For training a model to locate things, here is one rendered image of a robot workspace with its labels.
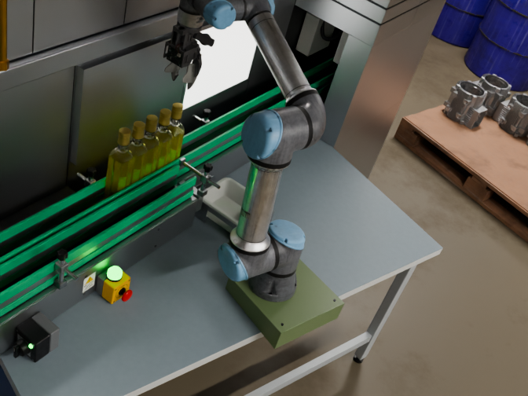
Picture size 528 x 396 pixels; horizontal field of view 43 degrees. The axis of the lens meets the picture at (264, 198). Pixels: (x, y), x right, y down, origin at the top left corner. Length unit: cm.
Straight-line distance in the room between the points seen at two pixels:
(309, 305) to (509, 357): 165
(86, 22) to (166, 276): 80
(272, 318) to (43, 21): 103
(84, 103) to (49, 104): 10
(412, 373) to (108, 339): 164
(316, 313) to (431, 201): 224
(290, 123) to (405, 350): 183
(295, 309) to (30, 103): 96
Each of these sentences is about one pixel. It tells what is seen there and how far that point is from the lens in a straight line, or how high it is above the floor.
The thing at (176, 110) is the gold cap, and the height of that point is 115.
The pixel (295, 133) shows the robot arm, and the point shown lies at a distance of 168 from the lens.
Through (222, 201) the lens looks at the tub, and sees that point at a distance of 244.
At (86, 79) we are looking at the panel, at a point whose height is 129.
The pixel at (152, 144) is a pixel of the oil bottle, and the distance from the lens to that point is 211.
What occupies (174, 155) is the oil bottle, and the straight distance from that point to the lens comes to 225.
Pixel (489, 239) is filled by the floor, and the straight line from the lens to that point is 418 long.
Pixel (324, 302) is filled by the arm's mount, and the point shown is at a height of 82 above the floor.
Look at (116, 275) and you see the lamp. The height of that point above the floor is 85.
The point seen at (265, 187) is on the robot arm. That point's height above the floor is 126.
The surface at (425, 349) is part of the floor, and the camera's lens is 335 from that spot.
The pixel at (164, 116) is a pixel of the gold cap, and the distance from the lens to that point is 212.
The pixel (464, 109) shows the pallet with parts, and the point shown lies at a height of 28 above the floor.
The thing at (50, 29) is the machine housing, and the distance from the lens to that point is 185.
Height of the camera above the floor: 234
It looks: 39 degrees down
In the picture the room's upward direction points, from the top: 18 degrees clockwise
